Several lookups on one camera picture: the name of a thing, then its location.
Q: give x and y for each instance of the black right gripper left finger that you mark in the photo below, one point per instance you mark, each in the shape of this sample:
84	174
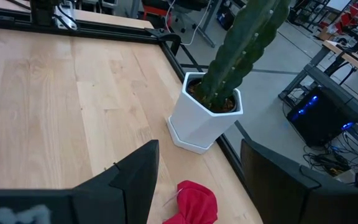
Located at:
126	193

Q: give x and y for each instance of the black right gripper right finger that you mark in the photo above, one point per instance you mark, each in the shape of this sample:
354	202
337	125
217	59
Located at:
275	186

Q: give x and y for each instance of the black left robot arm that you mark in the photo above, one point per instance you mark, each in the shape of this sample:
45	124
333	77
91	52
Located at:
40	12

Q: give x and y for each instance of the red cloth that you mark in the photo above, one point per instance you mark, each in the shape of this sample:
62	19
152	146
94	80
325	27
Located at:
194	202

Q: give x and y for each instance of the black computer with blue lights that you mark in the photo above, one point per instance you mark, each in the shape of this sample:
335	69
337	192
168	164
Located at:
319	124

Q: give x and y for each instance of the white hexagonal plant pot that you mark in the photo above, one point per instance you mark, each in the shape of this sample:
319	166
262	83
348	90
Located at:
197	124

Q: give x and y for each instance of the green cactus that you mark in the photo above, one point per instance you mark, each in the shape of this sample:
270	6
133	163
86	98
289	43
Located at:
244	46

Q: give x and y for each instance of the wooden desk top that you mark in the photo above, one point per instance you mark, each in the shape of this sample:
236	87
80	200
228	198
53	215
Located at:
353	59

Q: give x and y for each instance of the red equipment piece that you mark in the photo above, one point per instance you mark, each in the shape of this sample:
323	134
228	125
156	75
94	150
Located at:
154	12

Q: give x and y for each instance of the gray desk foot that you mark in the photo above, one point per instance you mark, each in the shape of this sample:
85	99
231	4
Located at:
213	12

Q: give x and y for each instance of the black office chair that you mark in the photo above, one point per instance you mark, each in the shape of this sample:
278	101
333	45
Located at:
182	6

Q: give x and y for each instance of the dark desk frame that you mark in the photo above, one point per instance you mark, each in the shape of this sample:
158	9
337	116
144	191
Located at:
328	84

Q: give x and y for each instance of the black aluminium table frame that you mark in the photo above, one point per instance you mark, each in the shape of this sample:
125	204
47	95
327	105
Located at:
120	35

